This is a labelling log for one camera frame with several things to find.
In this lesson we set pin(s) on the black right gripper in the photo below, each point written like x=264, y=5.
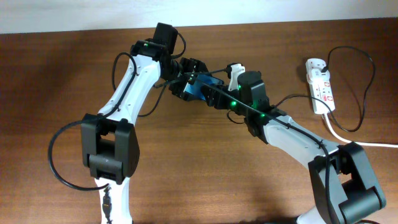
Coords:
x=224, y=96

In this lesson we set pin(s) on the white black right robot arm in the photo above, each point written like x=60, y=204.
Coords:
x=345, y=187

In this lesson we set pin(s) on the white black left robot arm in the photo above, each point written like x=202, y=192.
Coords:
x=109, y=143

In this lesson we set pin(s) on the white power strip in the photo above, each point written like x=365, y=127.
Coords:
x=321, y=91

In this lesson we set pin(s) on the white USB charger adapter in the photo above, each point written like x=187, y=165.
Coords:
x=316, y=75

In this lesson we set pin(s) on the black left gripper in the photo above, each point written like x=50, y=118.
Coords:
x=193, y=66

